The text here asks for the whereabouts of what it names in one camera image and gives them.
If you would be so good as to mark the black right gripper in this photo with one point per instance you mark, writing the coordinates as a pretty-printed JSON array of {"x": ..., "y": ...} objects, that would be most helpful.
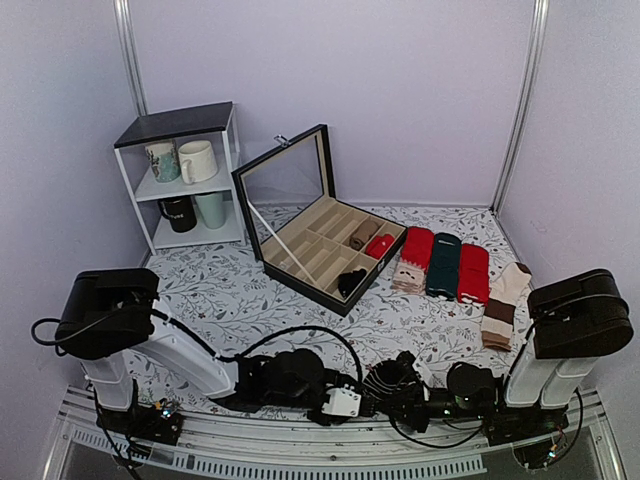
[{"x": 415, "y": 419}]

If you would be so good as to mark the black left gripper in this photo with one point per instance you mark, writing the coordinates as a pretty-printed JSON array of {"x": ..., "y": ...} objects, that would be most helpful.
[{"x": 339, "y": 380}]

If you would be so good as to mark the black white striped sock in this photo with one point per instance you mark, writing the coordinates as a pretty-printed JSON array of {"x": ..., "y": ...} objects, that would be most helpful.
[{"x": 387, "y": 385}]

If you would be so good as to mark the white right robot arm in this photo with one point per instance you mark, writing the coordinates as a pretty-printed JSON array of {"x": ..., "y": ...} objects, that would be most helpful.
[{"x": 575, "y": 322}]

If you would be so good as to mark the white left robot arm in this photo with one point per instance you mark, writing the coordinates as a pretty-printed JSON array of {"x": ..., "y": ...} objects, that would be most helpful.
[{"x": 111, "y": 311}]

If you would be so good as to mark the floral white table mat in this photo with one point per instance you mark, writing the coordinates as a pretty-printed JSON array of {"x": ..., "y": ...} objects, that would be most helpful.
[{"x": 222, "y": 294}]

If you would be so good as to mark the dark green sock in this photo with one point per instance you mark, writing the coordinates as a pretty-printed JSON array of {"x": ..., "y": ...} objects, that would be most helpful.
[{"x": 443, "y": 273}]

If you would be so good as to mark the red beige patterned sock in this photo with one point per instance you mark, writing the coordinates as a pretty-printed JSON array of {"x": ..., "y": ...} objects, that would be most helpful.
[{"x": 411, "y": 270}]

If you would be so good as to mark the rolled black sock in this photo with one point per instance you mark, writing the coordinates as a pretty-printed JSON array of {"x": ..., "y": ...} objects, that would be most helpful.
[{"x": 348, "y": 281}]

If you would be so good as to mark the red white sock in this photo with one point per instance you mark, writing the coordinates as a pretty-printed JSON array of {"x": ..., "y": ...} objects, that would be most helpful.
[{"x": 473, "y": 283}]

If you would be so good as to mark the cream brown striped sock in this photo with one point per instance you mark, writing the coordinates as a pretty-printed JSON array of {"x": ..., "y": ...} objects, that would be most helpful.
[{"x": 497, "y": 326}]

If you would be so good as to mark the rolled red sock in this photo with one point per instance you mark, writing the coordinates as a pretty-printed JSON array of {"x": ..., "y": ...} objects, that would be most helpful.
[{"x": 379, "y": 245}]

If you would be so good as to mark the black compartment storage box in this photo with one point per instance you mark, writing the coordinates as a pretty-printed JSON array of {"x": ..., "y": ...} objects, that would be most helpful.
[{"x": 299, "y": 228}]

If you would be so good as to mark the rolled tan sock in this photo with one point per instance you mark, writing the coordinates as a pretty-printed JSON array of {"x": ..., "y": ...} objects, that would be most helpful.
[{"x": 363, "y": 234}]

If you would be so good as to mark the mint green tumbler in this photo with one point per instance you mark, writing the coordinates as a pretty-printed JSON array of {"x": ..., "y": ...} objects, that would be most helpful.
[{"x": 212, "y": 210}]

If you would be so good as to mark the black mug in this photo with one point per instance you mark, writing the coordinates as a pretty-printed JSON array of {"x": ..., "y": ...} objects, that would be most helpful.
[{"x": 179, "y": 212}]

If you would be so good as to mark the white shelf black top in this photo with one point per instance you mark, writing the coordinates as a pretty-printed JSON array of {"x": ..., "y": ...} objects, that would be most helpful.
[{"x": 213, "y": 122}]

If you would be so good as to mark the white ceramic mug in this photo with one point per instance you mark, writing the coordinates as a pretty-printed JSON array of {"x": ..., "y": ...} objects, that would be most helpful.
[{"x": 197, "y": 161}]

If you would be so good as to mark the patterned teal white mug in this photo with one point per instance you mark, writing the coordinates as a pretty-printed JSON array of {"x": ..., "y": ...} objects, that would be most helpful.
[{"x": 164, "y": 162}]

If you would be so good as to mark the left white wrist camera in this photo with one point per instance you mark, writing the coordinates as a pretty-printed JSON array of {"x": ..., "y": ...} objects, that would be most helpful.
[{"x": 342, "y": 402}]

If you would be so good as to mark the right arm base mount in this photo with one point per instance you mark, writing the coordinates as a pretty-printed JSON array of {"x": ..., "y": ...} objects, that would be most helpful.
[{"x": 512, "y": 425}]

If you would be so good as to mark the aluminium front rail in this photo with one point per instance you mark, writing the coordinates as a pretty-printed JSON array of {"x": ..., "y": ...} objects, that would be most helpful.
[{"x": 227, "y": 447}]

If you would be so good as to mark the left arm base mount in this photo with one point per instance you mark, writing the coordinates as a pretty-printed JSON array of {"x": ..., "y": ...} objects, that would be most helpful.
[{"x": 160, "y": 423}]

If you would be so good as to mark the right aluminium corner post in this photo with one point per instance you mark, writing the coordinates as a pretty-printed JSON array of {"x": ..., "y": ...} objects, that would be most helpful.
[{"x": 532, "y": 64}]

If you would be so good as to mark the aluminium corner post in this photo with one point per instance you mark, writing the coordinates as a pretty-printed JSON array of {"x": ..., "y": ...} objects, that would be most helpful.
[
  {"x": 532, "y": 64},
  {"x": 125, "y": 31}
]

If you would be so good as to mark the left aluminium corner post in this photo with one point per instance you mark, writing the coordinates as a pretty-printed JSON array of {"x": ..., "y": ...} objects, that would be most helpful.
[{"x": 125, "y": 31}]

